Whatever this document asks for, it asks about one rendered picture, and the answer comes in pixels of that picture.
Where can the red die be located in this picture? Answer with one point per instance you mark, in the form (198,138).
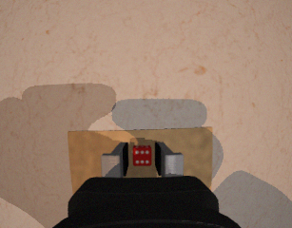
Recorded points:
(142,155)

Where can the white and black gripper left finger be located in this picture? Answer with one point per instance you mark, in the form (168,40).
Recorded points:
(115,164)

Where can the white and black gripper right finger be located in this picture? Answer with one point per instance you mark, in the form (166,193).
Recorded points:
(167,162)

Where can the orange square mat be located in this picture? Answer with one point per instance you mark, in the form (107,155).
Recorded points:
(86,147)

